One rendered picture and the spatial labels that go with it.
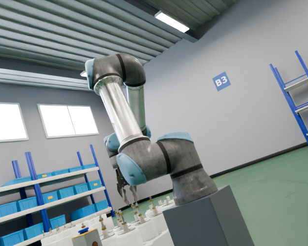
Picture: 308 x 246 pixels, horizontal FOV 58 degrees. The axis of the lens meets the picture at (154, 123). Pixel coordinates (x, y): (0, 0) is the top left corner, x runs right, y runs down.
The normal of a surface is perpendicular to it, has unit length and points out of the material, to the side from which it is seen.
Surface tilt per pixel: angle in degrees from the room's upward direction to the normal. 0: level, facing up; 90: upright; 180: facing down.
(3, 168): 90
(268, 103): 90
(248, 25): 90
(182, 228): 90
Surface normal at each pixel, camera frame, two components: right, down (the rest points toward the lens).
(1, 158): 0.76, -0.40
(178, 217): -0.55, 0.02
